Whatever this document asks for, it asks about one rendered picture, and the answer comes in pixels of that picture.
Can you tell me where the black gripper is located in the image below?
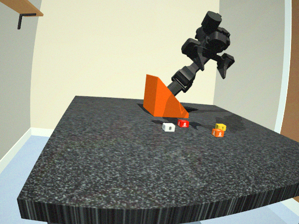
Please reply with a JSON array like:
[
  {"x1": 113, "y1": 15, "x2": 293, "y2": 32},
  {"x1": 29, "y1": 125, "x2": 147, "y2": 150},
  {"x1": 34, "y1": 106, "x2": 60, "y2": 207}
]
[{"x1": 181, "y1": 35, "x2": 235, "y2": 79}]

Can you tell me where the yellow block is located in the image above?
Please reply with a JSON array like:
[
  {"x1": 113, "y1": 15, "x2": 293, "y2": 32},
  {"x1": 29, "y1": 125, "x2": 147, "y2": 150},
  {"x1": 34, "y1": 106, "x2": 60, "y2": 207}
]
[{"x1": 215, "y1": 124, "x2": 226, "y2": 131}]

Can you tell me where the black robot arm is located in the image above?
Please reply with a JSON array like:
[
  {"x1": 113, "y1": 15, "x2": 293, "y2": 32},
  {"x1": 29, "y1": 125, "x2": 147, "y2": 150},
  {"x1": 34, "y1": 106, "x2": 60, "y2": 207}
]
[{"x1": 167, "y1": 11, "x2": 230, "y2": 96}]

